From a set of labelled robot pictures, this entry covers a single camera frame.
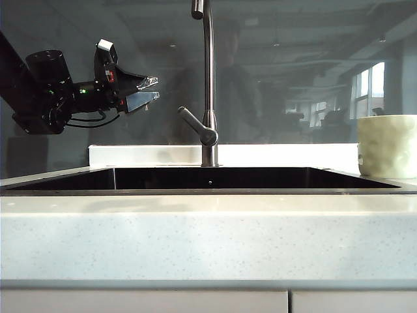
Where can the stainless steel gooseneck faucet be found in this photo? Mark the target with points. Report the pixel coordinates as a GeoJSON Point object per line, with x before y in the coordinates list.
{"type": "Point", "coordinates": [208, 81]}

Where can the black rectangular sink basin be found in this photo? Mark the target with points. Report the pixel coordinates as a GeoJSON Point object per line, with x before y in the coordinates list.
{"type": "Point", "coordinates": [211, 178]}

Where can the white stone backsplash ledge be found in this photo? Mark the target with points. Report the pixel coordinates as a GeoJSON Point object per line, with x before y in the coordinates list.
{"type": "Point", "coordinates": [146, 156]}

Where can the narrow beige cabinet door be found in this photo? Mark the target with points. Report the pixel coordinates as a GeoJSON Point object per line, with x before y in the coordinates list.
{"type": "Point", "coordinates": [355, 303]}

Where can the wide beige cabinet door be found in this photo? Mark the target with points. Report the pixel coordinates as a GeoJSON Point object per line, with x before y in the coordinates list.
{"type": "Point", "coordinates": [143, 303]}

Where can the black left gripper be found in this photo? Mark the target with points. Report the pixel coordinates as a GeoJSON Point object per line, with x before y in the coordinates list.
{"type": "Point", "coordinates": [106, 88]}

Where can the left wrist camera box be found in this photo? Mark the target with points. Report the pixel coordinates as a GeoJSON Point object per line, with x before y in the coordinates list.
{"type": "Point", "coordinates": [106, 49]}

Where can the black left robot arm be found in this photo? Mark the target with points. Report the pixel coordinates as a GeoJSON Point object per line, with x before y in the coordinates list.
{"type": "Point", "coordinates": [42, 88]}

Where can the pale green ceramic mug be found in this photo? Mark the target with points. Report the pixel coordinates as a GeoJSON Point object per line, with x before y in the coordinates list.
{"type": "Point", "coordinates": [391, 146]}

